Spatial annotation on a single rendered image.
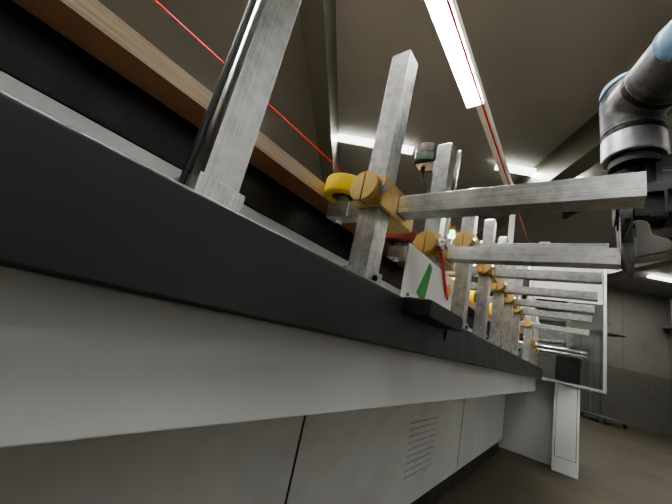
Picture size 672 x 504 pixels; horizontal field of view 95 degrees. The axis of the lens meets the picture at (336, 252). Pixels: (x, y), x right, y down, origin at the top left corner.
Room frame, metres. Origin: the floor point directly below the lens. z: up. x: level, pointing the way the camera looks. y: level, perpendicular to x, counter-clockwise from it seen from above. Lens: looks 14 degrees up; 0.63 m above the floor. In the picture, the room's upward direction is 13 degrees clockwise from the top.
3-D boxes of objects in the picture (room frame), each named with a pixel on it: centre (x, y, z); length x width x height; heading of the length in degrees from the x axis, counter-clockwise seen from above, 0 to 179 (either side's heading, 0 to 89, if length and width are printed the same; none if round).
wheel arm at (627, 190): (0.43, -0.14, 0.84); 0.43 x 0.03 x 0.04; 50
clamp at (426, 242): (0.67, -0.22, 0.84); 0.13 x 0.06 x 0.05; 140
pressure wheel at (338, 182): (0.55, 0.01, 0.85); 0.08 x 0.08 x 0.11
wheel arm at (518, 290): (1.22, -0.76, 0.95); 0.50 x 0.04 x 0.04; 50
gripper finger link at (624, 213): (0.46, -0.46, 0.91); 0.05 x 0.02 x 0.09; 140
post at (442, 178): (0.65, -0.21, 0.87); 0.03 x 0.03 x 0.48; 50
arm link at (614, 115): (0.47, -0.48, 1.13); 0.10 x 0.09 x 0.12; 164
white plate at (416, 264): (0.61, -0.21, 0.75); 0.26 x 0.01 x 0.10; 140
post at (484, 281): (1.03, -0.53, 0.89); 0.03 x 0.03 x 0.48; 50
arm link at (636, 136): (0.47, -0.49, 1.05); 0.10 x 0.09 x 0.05; 140
